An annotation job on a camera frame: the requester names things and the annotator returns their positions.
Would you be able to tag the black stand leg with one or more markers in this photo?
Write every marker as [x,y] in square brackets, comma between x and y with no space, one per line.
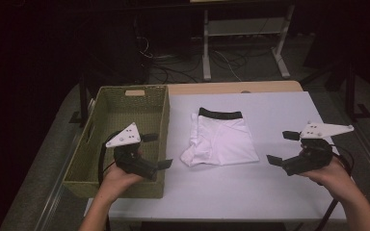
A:
[83,102]
[350,96]

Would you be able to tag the white metal stand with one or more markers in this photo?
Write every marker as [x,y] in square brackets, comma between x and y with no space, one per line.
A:
[207,57]

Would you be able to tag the white foam board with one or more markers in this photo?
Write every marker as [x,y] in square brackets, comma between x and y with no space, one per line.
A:
[212,192]

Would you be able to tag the white boxer shorts black waistband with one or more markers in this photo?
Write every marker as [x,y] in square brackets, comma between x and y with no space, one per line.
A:
[221,141]

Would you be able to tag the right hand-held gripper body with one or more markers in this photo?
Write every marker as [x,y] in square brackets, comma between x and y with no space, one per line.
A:
[314,154]

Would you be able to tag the person's left hand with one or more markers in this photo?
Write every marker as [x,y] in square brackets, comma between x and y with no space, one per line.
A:
[117,181]

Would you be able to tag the green woven basket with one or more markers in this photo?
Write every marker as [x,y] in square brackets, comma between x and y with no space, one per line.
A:
[125,112]

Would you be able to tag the person's right hand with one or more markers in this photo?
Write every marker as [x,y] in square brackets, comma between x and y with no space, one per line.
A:
[332,176]

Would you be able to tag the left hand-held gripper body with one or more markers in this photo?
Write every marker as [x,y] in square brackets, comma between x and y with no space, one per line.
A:
[126,136]

